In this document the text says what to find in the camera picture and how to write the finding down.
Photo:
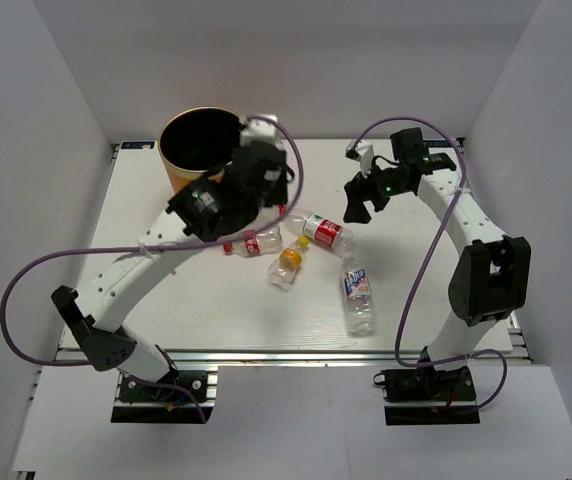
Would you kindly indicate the blue logo sticker left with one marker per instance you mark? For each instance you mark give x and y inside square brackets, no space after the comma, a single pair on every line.
[137,145]

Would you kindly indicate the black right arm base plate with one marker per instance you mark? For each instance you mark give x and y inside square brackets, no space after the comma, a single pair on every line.
[431,405]

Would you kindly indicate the blue logo sticker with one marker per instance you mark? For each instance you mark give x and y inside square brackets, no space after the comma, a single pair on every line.
[137,145]
[434,143]

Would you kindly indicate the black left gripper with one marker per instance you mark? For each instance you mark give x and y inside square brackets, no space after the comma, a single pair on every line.
[278,192]

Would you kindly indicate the orange cylindrical bin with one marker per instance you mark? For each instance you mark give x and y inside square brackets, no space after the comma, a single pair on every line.
[195,141]

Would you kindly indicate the yellow cap orange label bottle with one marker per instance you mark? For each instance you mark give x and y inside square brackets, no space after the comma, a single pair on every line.
[284,269]

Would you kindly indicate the blue logo sticker right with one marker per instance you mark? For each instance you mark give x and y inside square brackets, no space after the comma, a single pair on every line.
[434,143]

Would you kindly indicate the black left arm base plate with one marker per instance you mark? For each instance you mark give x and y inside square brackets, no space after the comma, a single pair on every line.
[139,404]

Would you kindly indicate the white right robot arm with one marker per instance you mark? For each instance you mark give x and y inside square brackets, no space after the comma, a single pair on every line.
[490,278]

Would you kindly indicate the red label water bottle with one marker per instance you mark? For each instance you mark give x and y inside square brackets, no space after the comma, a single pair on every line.
[321,230]

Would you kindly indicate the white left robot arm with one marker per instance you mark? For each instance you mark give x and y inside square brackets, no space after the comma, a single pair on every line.
[222,201]

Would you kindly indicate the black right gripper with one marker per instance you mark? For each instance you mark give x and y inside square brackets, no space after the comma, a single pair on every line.
[357,191]

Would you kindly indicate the blue label water bottle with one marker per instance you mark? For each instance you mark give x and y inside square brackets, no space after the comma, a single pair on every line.
[357,299]

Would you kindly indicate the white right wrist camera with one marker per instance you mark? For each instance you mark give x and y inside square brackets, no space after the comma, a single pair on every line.
[363,152]

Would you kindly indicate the aluminium table edge rail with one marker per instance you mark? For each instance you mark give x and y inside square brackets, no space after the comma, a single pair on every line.
[519,353]

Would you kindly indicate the red cap cola bottle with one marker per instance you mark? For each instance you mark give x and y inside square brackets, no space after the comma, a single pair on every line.
[255,244]

